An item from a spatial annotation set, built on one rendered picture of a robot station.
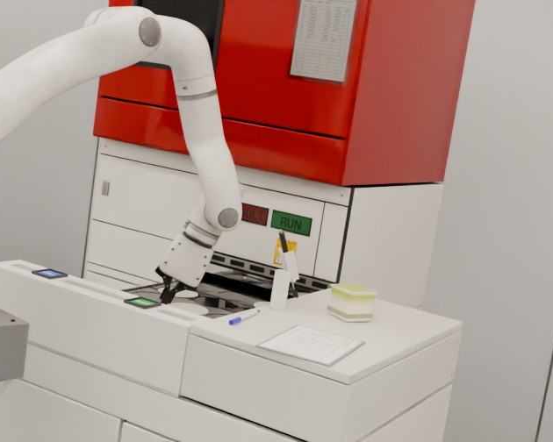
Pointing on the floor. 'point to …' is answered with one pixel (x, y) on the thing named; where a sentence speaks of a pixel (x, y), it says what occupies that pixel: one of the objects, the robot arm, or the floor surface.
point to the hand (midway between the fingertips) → (167, 296)
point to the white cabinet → (148, 411)
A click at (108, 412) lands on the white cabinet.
